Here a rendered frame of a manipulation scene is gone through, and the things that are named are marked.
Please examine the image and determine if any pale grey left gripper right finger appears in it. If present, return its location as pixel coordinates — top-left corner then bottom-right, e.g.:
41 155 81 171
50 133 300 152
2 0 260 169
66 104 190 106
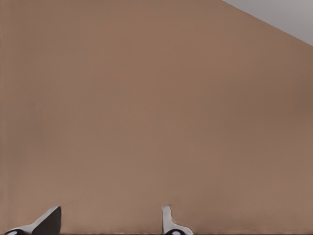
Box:
161 205 194 235

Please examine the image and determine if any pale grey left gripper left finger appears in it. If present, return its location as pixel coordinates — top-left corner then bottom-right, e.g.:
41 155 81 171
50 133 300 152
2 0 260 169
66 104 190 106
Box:
4 205 62 235

